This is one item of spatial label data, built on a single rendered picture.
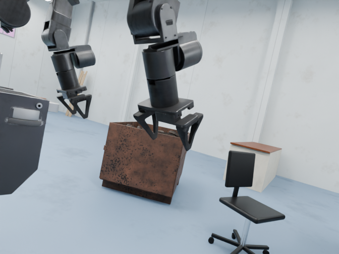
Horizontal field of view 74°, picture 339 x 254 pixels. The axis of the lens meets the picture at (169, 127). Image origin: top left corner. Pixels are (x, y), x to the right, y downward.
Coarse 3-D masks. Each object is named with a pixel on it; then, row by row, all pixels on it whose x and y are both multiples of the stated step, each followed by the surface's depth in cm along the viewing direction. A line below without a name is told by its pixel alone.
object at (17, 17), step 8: (0, 0) 53; (8, 0) 54; (16, 0) 55; (24, 0) 56; (0, 8) 53; (8, 8) 54; (16, 8) 55; (24, 8) 57; (0, 16) 54; (8, 16) 55; (16, 16) 56; (24, 16) 57; (8, 24) 55; (16, 24) 56; (24, 24) 57
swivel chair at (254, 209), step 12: (228, 156) 194; (240, 156) 199; (252, 156) 209; (228, 168) 192; (240, 168) 200; (252, 168) 209; (228, 180) 191; (240, 180) 200; (252, 180) 210; (228, 204) 185; (240, 204) 186; (252, 204) 192; (252, 216) 166; (264, 216) 170; (276, 216) 177; (228, 240) 194; (240, 240) 198; (252, 252) 182; (264, 252) 197
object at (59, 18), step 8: (56, 0) 63; (64, 0) 65; (48, 8) 66; (56, 8) 63; (64, 8) 65; (72, 8) 67; (48, 16) 65; (56, 16) 64; (64, 16) 65; (48, 24) 67; (56, 24) 64; (64, 24) 65; (48, 32) 63; (48, 40) 65
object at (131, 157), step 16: (112, 128) 262; (128, 128) 259; (160, 128) 365; (112, 144) 262; (128, 144) 259; (144, 144) 256; (160, 144) 254; (176, 144) 251; (112, 160) 263; (128, 160) 260; (144, 160) 257; (160, 160) 254; (176, 160) 252; (112, 176) 264; (128, 176) 261; (144, 176) 258; (160, 176) 255; (176, 176) 253; (128, 192) 273; (144, 192) 270; (160, 192) 255
